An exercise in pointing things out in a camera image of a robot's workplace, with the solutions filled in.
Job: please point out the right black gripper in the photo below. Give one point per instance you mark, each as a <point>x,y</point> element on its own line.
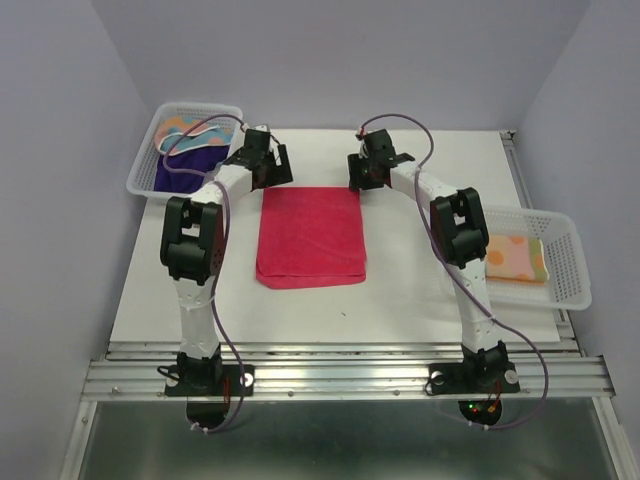
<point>355,180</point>

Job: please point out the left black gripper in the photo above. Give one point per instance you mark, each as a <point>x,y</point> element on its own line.
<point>279,174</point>

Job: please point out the blue orange patterned towel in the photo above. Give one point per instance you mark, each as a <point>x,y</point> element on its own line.
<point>170,135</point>

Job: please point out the pink towel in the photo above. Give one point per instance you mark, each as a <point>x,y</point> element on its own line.
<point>310,237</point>

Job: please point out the orange polka dot towel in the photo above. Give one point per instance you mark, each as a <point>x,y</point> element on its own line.
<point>516,259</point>

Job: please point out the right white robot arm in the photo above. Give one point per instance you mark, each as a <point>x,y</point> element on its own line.
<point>455,223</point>

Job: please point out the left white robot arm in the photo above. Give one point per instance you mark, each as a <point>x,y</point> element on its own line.
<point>193,245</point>

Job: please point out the white basket at left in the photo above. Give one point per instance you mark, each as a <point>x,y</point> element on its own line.
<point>160,177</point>

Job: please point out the white basket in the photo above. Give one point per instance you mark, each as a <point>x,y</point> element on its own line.
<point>568,286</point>
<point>160,177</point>

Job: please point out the white basket at right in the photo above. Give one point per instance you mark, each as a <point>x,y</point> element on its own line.
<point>568,286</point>

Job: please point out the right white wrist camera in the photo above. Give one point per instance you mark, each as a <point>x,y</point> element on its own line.
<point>360,135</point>

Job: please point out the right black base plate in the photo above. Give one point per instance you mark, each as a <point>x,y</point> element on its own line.
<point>462,379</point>

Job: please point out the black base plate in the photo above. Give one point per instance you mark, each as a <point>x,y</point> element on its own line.
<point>228,381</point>
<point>462,379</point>

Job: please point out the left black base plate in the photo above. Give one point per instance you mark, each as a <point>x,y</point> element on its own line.
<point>228,381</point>

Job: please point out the aluminium mounting rail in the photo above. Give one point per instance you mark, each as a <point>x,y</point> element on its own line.
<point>387,371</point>

